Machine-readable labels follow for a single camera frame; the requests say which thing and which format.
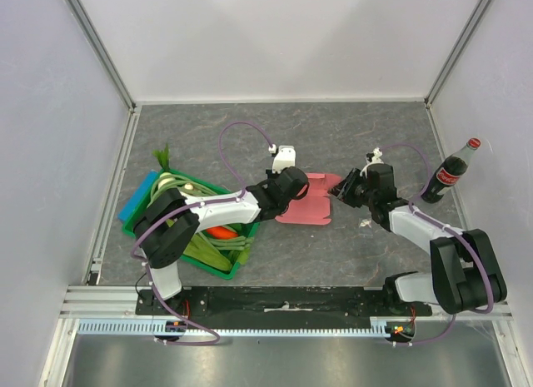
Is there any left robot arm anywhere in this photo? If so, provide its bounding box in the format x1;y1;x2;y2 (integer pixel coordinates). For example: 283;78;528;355
133;166;309;315

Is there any blue flat board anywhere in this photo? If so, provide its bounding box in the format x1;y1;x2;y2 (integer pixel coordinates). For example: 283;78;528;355
117;171;158;223

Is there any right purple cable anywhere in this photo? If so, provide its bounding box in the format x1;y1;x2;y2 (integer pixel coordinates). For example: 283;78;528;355
381;143;496;349

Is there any small clear plastic bag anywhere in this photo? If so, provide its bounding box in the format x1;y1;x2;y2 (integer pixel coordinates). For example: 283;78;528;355
358;218;374;238

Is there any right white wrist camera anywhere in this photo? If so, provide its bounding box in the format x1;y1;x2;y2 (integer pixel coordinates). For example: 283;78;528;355
366;147;383;166

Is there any green long beans bundle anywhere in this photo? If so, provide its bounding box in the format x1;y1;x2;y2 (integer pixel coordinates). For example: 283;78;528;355
146;172;227;206

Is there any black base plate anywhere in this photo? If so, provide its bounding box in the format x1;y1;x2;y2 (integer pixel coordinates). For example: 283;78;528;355
135;285;434;330

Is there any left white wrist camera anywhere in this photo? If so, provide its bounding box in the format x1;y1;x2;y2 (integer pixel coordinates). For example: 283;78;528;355
268;144;296;174

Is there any cola glass bottle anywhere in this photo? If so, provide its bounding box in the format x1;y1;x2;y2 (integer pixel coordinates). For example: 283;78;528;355
421;137;481;204

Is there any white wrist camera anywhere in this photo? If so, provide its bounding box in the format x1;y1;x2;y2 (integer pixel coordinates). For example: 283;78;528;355
366;147;383;166
268;144;296;174

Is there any green leafy vegetable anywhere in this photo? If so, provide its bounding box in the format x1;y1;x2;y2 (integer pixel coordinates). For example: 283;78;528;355
184;224;254;273

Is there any grey cable duct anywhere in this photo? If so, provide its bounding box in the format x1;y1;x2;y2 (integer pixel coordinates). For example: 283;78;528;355
77;319;391;338

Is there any purple cable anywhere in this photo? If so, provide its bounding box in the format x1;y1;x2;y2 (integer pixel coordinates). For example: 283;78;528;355
131;120;278;345
381;143;496;349

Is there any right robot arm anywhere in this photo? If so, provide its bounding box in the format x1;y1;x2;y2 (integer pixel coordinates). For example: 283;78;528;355
329;163;507;315

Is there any pink paper box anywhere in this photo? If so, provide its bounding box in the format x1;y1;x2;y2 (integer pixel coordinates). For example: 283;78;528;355
276;173;342;226

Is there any orange carrot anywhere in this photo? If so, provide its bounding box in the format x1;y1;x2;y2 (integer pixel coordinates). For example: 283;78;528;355
206;226;239;240

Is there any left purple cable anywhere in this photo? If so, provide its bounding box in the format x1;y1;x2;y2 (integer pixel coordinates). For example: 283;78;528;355
131;120;278;345

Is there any green plastic basket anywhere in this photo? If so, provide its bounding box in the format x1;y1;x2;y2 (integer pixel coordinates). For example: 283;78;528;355
117;170;258;280

